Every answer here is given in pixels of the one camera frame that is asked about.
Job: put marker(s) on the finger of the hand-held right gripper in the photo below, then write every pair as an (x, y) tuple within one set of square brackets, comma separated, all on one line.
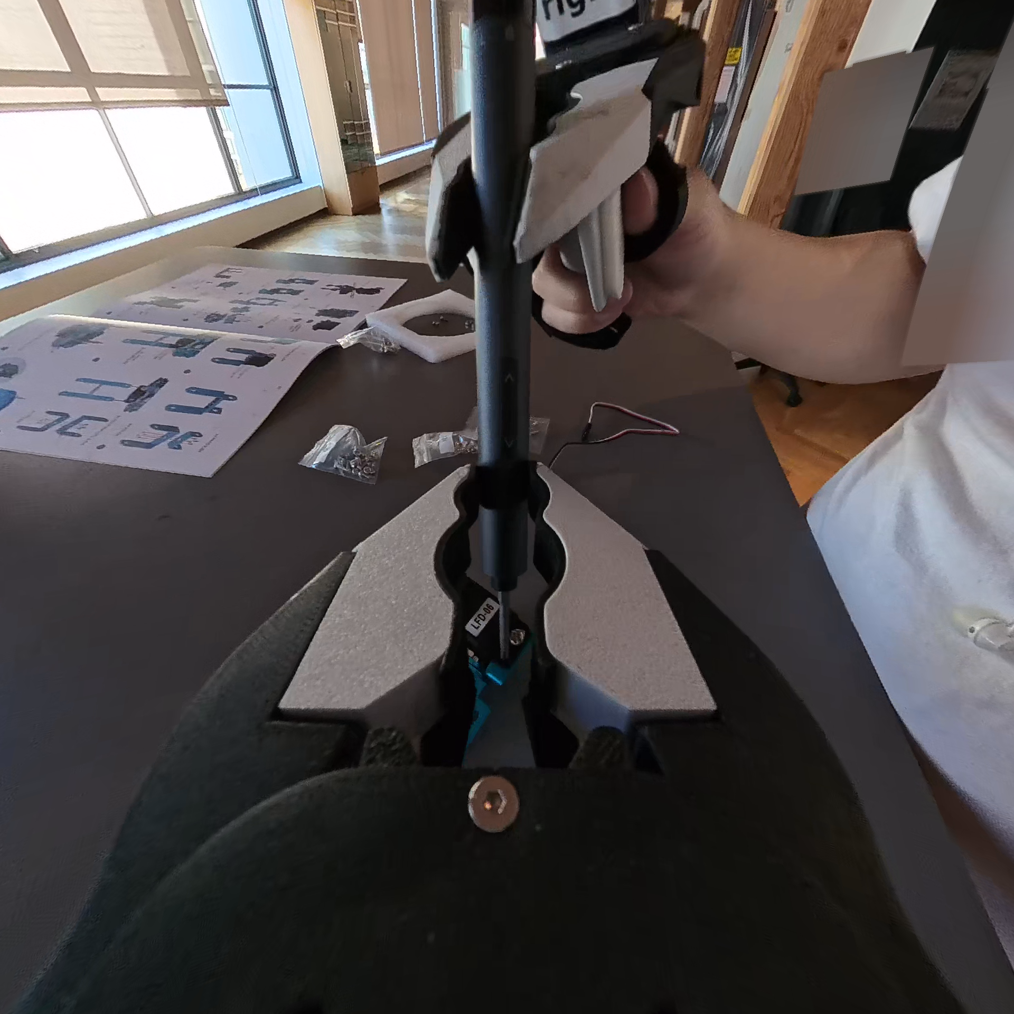
[(594, 150), (451, 198)]

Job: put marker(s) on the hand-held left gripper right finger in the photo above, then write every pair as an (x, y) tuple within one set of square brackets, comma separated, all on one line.
[(626, 634)]

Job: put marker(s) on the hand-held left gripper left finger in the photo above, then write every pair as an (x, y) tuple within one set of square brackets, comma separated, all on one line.
[(372, 634)]

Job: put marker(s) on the black screwdriver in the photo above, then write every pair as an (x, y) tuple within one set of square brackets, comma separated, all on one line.
[(499, 317)]

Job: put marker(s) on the blue metal bracket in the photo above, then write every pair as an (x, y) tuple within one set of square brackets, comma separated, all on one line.
[(495, 677)]

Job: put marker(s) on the white square foam frame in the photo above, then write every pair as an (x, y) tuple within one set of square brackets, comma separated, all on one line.
[(388, 318)]

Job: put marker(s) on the person's right forearm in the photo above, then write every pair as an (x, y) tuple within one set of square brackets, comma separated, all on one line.
[(832, 293)]

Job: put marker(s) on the dark brown desk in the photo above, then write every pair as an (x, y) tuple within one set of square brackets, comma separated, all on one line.
[(198, 594)]

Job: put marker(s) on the beige square column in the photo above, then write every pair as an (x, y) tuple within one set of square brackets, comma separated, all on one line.
[(333, 158)]

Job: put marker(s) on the tiny crumpled clear bag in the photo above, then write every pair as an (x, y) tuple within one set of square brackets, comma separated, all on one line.
[(368, 341)]

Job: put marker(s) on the clear bag of screws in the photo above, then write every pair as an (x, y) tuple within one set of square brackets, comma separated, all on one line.
[(348, 459)]

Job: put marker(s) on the crumpled clear parts bag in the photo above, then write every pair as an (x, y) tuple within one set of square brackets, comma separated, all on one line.
[(443, 445)]

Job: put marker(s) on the white printed instruction manual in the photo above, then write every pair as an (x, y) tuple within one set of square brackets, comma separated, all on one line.
[(198, 428)]

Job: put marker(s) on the black wheeled office chair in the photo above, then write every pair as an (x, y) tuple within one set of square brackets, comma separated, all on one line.
[(788, 388)]

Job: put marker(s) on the large glass window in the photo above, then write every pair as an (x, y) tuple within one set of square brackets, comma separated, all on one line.
[(158, 158)]

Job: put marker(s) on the beige roller blind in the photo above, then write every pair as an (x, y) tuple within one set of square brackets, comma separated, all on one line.
[(119, 47)]

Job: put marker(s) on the wooden support post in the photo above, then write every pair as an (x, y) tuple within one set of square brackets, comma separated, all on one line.
[(800, 95), (713, 79)]

